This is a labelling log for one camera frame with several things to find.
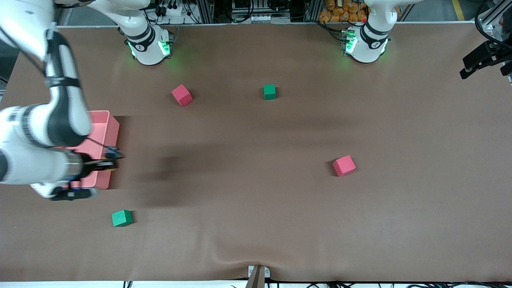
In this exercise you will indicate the brown table mat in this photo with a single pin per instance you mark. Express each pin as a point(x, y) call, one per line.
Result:
point(256, 200)

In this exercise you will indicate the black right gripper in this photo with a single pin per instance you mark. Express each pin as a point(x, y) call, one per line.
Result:
point(90, 166)

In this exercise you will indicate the pile of orange packets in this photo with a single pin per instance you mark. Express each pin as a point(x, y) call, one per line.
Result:
point(340, 14)

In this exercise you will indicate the pink plastic bin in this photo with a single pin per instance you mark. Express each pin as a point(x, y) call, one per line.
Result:
point(106, 132)

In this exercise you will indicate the white power strip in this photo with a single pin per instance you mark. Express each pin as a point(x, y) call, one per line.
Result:
point(176, 11)

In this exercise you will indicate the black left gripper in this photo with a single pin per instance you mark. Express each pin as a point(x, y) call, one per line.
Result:
point(481, 56)

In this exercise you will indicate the red foam cube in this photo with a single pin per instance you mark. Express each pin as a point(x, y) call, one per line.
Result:
point(182, 95)
point(344, 166)

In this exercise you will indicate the white terminal block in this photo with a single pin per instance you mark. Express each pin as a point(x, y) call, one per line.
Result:
point(266, 18)

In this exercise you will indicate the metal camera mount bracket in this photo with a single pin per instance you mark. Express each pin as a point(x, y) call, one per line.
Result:
point(257, 280)

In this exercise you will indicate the green foam cube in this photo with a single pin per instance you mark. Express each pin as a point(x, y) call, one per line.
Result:
point(121, 218)
point(269, 92)

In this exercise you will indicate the aluminium frame profile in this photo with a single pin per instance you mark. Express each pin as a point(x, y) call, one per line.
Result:
point(490, 22)

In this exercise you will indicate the orange push button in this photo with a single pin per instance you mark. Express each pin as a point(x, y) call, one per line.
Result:
point(112, 152)

